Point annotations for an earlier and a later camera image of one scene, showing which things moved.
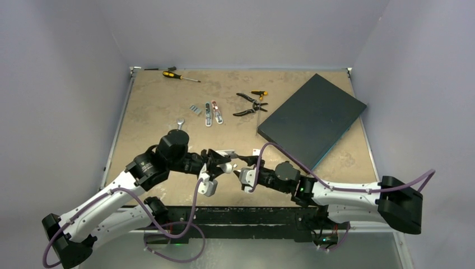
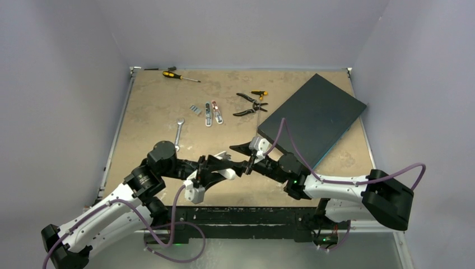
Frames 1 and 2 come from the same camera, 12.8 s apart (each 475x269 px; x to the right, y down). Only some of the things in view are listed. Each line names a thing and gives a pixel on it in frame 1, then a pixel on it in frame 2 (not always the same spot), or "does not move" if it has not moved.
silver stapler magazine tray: x=208 y=115 does not move
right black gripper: x=250 y=161 → x=243 y=148
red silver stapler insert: x=217 y=113 does not move
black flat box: x=311 y=123 does not move
